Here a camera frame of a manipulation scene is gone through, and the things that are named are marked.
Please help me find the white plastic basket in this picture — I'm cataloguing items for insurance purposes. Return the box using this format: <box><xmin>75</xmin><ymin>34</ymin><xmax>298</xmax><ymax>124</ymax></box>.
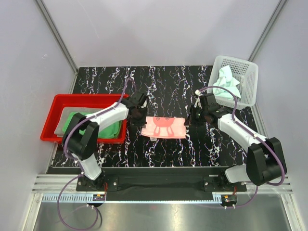
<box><xmin>208</xmin><ymin>55</ymin><xmax>258</xmax><ymax>110</ymax></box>

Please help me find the grey towel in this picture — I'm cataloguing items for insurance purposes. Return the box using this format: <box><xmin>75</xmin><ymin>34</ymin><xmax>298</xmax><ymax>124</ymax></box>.
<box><xmin>54</xmin><ymin>107</ymin><xmax>102</xmax><ymax>137</ymax></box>

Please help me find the green towel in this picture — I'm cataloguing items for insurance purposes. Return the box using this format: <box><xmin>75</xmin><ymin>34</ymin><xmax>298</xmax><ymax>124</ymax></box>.
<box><xmin>55</xmin><ymin>112</ymin><xmax>122</xmax><ymax>139</ymax></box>

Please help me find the red plastic tray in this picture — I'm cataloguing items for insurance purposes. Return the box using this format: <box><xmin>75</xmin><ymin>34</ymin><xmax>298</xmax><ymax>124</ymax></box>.
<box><xmin>40</xmin><ymin>94</ymin><xmax>121</xmax><ymax>144</ymax></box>

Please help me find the aluminium frame post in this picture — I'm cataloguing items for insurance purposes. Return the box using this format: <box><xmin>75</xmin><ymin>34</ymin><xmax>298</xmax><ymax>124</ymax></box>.
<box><xmin>248</xmin><ymin>0</ymin><xmax>288</xmax><ymax>62</ymax></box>
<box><xmin>33</xmin><ymin>0</ymin><xmax>79</xmax><ymax>75</ymax></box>

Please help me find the left aluminium frame post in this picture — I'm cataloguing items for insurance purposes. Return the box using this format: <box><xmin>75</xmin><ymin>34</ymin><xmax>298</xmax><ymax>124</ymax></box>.
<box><xmin>33</xmin><ymin>0</ymin><xmax>79</xmax><ymax>75</ymax></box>

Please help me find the white towel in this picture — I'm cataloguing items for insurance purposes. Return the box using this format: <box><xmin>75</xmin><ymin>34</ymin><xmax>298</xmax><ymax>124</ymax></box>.
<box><xmin>212</xmin><ymin>65</ymin><xmax>241</xmax><ymax>100</ymax></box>

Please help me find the pink towel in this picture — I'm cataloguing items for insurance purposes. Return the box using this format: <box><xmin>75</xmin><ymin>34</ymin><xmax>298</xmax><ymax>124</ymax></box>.
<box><xmin>141</xmin><ymin>116</ymin><xmax>186</xmax><ymax>139</ymax></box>

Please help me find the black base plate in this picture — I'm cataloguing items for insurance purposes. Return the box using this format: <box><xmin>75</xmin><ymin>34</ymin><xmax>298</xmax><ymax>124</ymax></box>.
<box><xmin>76</xmin><ymin>167</ymin><xmax>247</xmax><ymax>203</ymax></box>

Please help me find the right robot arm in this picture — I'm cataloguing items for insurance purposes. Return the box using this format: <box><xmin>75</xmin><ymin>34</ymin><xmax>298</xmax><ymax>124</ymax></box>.
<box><xmin>184</xmin><ymin>93</ymin><xmax>287</xmax><ymax>191</ymax></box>

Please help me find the right aluminium frame post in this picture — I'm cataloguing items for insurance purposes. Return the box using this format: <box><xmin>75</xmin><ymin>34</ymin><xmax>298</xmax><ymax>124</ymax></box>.
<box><xmin>248</xmin><ymin>0</ymin><xmax>288</xmax><ymax>62</ymax></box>

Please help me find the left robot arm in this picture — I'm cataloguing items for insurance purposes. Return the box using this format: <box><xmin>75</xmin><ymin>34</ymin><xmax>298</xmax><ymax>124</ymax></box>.
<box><xmin>62</xmin><ymin>91</ymin><xmax>149</xmax><ymax>191</ymax></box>

